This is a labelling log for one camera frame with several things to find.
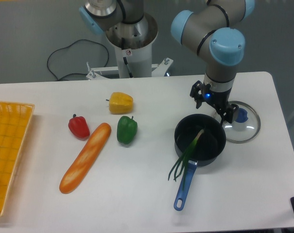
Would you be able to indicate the red bell pepper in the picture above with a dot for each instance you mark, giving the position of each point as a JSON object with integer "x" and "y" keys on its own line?
{"x": 78, "y": 126}

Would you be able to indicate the green spring onion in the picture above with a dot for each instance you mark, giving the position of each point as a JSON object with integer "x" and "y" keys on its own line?
{"x": 181, "y": 165}

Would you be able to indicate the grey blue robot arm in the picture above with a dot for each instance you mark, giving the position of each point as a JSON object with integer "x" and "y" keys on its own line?
{"x": 209, "y": 34}

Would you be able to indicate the yellow bell pepper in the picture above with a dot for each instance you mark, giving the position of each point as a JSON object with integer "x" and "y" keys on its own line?
{"x": 120, "y": 103}

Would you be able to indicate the yellow woven basket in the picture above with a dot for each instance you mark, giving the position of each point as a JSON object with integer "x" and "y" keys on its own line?
{"x": 15, "y": 118}

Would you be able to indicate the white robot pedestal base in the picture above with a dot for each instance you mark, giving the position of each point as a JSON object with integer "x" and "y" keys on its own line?
{"x": 133, "y": 49}

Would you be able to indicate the glass pot lid blue knob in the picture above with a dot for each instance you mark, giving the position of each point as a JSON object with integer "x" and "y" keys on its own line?
{"x": 245, "y": 127}

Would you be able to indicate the orange baguette bread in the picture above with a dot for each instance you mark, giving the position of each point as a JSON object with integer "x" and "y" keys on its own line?
{"x": 85, "y": 159}

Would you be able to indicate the dark pot blue handle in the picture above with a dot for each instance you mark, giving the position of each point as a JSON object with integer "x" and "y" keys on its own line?
{"x": 209, "y": 147}

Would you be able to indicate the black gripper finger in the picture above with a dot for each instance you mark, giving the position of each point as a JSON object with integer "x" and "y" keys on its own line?
{"x": 229, "y": 113}
{"x": 196, "y": 94}

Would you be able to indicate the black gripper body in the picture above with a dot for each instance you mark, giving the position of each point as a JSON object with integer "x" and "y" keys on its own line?
{"x": 216, "y": 99}

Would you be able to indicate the green bell pepper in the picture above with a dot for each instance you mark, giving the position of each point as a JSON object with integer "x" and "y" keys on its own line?
{"x": 126, "y": 129}

